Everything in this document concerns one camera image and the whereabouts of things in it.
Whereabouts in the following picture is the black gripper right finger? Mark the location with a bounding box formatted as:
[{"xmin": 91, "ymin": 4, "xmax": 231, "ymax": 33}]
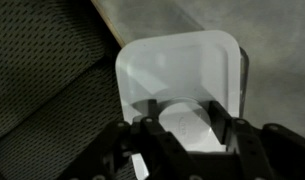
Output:
[{"xmin": 208, "ymin": 101, "xmax": 305, "ymax": 180}]

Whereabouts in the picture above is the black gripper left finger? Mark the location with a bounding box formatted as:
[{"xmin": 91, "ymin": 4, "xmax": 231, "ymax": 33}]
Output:
[{"xmin": 57, "ymin": 100, "xmax": 205, "ymax": 180}]

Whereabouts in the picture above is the white square container lid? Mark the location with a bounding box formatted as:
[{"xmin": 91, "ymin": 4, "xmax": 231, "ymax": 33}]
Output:
[{"xmin": 115, "ymin": 30, "xmax": 241, "ymax": 152}]

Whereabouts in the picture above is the dark grey fabric sofa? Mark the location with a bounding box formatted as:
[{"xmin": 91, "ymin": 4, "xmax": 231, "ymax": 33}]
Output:
[{"xmin": 0, "ymin": 0, "xmax": 122, "ymax": 180}]

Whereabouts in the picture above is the grey concrete coffee table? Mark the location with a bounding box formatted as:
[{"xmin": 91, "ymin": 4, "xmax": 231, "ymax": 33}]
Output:
[{"xmin": 90, "ymin": 0, "xmax": 305, "ymax": 137}]

